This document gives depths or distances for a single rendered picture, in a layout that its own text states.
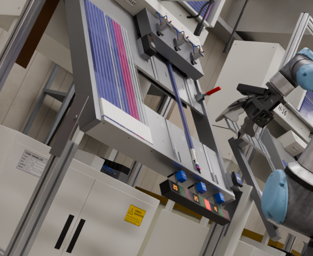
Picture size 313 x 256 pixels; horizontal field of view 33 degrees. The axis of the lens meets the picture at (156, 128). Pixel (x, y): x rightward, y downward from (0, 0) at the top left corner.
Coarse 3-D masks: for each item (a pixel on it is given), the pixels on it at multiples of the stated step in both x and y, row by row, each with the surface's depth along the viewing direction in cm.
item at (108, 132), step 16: (96, 128) 137; (112, 128) 138; (112, 144) 144; (128, 144) 145; (144, 144) 146; (144, 160) 152; (160, 160) 154; (176, 160) 157; (192, 176) 164; (208, 192) 174; (224, 192) 176
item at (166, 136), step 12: (156, 120) 165; (168, 120) 173; (156, 132) 161; (168, 132) 168; (180, 132) 176; (156, 144) 157; (168, 144) 164; (180, 144) 171; (180, 156) 166; (204, 156) 182; (216, 156) 192; (192, 168) 169; (204, 168) 177; (216, 168) 186; (216, 180) 179
